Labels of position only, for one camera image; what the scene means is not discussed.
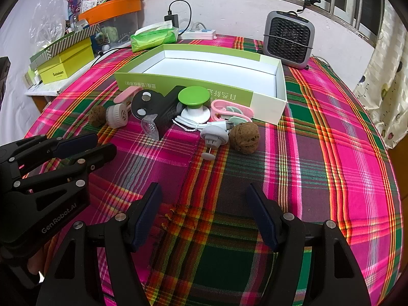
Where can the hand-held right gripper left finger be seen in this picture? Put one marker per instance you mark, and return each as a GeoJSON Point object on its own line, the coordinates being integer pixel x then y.
{"type": "Point", "coordinates": [148, 216]}

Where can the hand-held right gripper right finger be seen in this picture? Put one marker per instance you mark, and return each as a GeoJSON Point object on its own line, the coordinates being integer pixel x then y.
{"type": "Point", "coordinates": [263, 216]}

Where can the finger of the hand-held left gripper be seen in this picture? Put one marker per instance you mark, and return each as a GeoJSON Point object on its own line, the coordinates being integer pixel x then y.
{"type": "Point", "coordinates": [78, 142]}
{"type": "Point", "coordinates": [98, 156]}

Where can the brown walnut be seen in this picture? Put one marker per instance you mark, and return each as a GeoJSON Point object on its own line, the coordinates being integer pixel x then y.
{"type": "Point", "coordinates": [97, 117]}
{"type": "Point", "coordinates": [244, 137]}

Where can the pink white clip device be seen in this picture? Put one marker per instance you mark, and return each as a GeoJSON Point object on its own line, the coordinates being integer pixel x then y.
{"type": "Point", "coordinates": [117, 116]}

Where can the black oval magnetic disc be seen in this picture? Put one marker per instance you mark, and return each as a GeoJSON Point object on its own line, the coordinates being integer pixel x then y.
{"type": "Point", "coordinates": [153, 102]}

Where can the black rectangular light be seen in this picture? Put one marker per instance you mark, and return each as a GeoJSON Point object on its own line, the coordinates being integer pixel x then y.
{"type": "Point", "coordinates": [169, 111]}

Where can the white suction hook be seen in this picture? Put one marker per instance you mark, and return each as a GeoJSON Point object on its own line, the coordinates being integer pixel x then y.
{"type": "Point", "coordinates": [214, 135]}

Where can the green knob white base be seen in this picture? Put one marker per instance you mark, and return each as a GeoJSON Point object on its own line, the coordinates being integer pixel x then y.
{"type": "Point", "coordinates": [194, 97]}

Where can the pink mint silicone holder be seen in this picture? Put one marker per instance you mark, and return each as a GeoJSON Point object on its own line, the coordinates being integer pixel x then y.
{"type": "Point", "coordinates": [236, 106]}

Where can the green white cardboard box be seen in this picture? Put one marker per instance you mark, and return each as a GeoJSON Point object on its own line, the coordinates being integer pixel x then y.
{"type": "Point", "coordinates": [207, 67]}

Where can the white side table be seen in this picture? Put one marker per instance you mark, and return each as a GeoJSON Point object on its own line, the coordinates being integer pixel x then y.
{"type": "Point", "coordinates": [47, 89]}

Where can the pink green plaid tablecloth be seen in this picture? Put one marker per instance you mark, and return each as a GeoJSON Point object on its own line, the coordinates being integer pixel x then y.
{"type": "Point", "coordinates": [318, 165]}

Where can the yellow-green box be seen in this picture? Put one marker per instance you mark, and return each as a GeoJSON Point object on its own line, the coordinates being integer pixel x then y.
{"type": "Point", "coordinates": [63, 67]}

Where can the small white ball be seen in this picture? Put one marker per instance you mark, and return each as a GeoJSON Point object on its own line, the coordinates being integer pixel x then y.
{"type": "Point", "coordinates": [106, 47]}

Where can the striped box lid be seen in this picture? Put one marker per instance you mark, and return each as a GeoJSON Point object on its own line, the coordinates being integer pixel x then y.
{"type": "Point", "coordinates": [63, 43]}

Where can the clear plastic bag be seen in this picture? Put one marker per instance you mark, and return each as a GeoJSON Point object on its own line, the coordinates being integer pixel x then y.
{"type": "Point", "coordinates": [47, 28]}

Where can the clear plastic storage bin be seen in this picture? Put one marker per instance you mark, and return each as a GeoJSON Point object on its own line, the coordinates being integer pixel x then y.
{"type": "Point", "coordinates": [121, 28]}

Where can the green tissue pack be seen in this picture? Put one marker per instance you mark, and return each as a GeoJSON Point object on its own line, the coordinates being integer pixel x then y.
{"type": "Point", "coordinates": [153, 38]}

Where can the orange bin lid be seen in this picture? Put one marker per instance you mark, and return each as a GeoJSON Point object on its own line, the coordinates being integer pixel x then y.
{"type": "Point", "coordinates": [111, 9]}

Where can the pile of small packets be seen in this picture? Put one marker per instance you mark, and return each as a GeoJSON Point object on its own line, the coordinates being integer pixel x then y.
{"type": "Point", "coordinates": [94, 1]}

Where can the black charger adapter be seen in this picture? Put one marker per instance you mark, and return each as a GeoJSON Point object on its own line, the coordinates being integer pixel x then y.
{"type": "Point", "coordinates": [169, 20]}

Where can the white power strip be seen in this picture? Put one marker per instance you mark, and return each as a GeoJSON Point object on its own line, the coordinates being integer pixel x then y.
{"type": "Point", "coordinates": [199, 33]}

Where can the grey space heater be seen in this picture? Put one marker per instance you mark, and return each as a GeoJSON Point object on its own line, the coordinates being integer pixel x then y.
{"type": "Point", "coordinates": [288, 38]}

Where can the cream patterned curtain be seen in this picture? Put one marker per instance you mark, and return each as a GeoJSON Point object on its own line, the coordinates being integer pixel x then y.
{"type": "Point", "coordinates": [389, 86]}

